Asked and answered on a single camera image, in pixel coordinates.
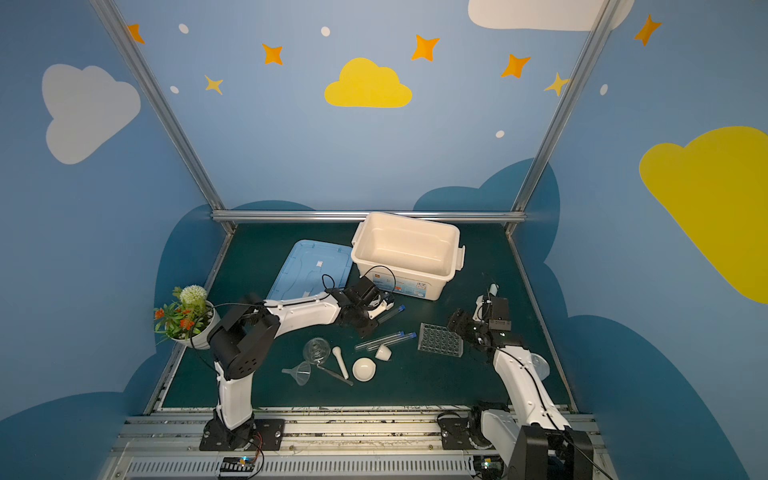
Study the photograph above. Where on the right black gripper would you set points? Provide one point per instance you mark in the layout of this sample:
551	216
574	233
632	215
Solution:
466	327

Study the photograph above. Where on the clear plastic funnel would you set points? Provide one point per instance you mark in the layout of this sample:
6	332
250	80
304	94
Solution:
300	373

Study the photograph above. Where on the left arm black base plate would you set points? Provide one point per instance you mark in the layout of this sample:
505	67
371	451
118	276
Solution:
254	434

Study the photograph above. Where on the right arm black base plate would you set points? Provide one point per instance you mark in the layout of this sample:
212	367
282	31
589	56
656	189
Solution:
461	432

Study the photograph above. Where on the clear glass petri dish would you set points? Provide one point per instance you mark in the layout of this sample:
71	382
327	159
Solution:
316	351

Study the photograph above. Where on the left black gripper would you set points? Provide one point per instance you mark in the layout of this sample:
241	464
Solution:
372	309

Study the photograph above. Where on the glass stirring rod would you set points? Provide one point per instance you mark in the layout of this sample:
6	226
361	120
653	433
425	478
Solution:
335	375

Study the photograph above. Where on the clear plastic beaker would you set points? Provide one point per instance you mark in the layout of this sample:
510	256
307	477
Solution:
539	365

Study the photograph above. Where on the clear test tube rack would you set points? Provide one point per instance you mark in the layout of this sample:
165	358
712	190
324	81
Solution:
439	340

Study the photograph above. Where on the aluminium rail base frame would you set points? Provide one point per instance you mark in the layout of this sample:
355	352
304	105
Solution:
318	442

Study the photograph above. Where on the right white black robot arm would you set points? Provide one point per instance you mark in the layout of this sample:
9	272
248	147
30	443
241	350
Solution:
531	437

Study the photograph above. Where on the potted flower plant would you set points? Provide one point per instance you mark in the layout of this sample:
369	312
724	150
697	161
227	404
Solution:
189	319

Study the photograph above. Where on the white ceramic pestle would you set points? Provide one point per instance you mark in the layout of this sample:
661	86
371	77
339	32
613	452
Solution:
337	353

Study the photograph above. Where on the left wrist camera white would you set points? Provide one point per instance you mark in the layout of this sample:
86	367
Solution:
383	306

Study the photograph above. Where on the controller circuit board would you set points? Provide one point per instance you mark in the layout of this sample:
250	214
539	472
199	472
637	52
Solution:
488	468
238	467

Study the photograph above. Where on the white plastic storage bin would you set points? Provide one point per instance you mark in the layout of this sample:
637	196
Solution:
407	256

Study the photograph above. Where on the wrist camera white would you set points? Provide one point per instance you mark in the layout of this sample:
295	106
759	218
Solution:
482	303
383	306

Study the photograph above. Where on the right controller circuit board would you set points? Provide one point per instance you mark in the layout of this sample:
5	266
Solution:
488	468

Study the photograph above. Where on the white ceramic mortar bowl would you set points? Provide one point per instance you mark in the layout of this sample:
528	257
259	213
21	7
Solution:
364	369

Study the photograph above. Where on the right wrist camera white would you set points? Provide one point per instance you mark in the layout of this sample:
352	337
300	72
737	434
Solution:
482	303

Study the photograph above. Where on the light blue bin lid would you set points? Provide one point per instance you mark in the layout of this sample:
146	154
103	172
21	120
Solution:
310	268

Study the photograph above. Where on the small white crucible cup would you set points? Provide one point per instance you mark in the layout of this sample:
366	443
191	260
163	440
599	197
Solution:
383	353

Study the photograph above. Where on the left controller circuit board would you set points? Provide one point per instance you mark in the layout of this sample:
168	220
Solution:
238	467

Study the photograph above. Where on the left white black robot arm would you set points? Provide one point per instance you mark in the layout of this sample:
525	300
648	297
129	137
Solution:
241	341

